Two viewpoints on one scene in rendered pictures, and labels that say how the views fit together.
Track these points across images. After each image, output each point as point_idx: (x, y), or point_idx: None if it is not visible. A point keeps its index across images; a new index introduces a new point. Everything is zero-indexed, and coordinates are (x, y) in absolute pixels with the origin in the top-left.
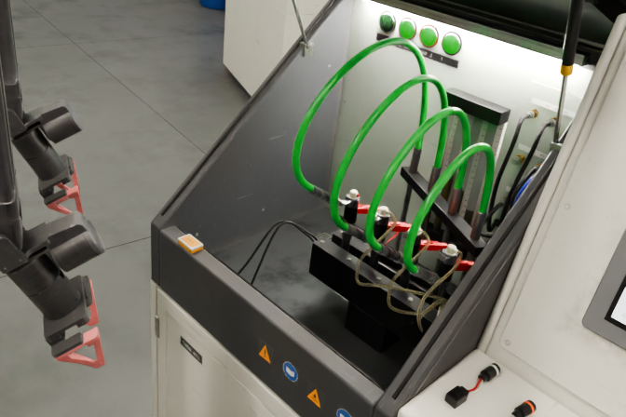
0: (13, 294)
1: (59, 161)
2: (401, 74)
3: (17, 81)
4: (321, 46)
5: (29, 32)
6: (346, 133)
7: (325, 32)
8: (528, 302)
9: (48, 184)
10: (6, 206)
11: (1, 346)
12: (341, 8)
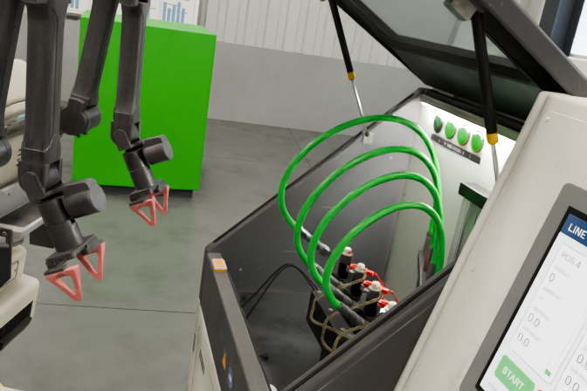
0: (163, 325)
1: (150, 179)
2: (443, 170)
3: (132, 113)
4: (383, 138)
5: (282, 154)
6: (402, 223)
7: (388, 126)
8: (428, 362)
9: (136, 192)
10: (40, 153)
11: (133, 358)
12: (406, 110)
